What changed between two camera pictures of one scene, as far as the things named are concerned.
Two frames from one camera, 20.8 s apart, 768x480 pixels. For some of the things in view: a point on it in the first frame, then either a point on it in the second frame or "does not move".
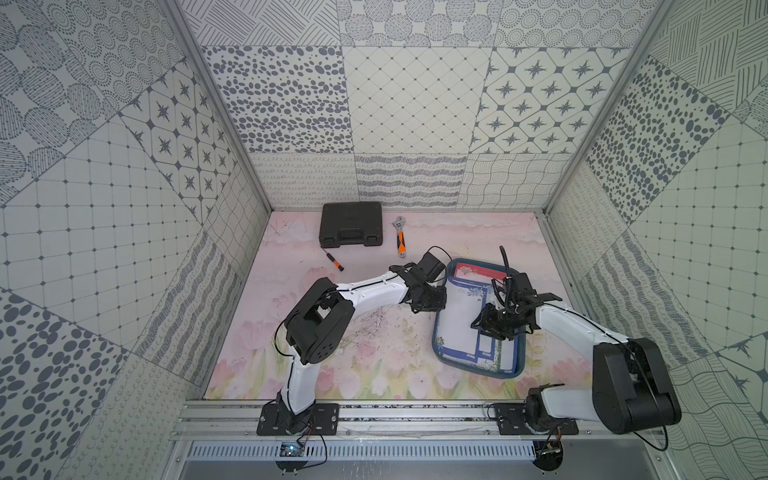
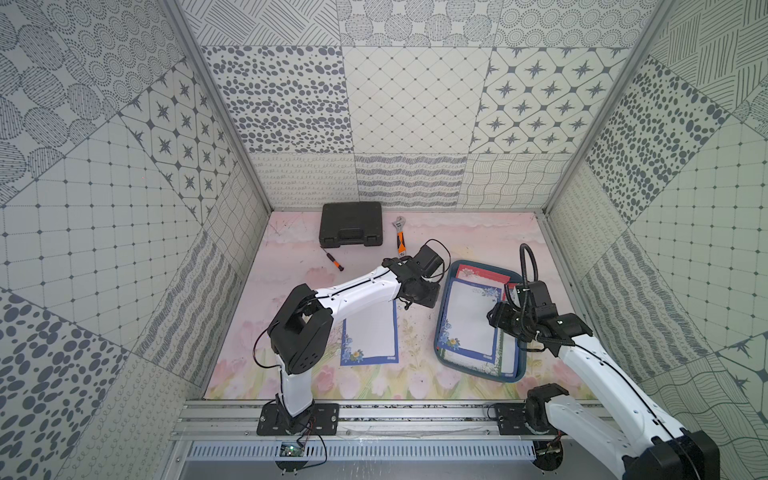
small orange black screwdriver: x=336 y=264 does not move
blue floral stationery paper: x=460 y=301 → x=369 y=337
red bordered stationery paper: x=478 y=272 does not move
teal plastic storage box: x=469 y=289 does not move
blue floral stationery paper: x=506 y=356 → x=465 y=327
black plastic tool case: x=350 y=222 does not move
